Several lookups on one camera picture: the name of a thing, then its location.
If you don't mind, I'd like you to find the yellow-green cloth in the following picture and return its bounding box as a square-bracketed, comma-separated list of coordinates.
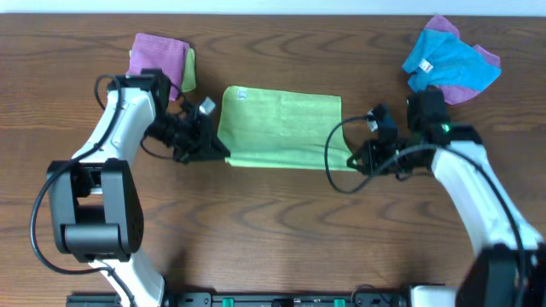
[218, 85, 351, 171]

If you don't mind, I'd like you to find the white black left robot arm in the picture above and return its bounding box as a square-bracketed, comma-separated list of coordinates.
[35, 69, 230, 306]

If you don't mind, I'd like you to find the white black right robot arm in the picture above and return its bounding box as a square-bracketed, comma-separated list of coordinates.
[347, 90, 545, 306]

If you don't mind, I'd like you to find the folded light green cloth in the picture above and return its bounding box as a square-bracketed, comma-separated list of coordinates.
[126, 47, 196, 92]

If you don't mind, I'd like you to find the folded purple cloth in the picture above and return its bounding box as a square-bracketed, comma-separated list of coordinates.
[126, 33, 196, 101]

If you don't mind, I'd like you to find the blue cloth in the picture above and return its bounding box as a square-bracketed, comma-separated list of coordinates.
[402, 29, 502, 92]

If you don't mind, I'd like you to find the crumpled purple cloth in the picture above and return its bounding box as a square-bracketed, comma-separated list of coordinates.
[424, 14, 501, 105]

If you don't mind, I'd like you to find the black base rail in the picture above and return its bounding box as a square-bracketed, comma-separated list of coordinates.
[66, 291, 456, 307]

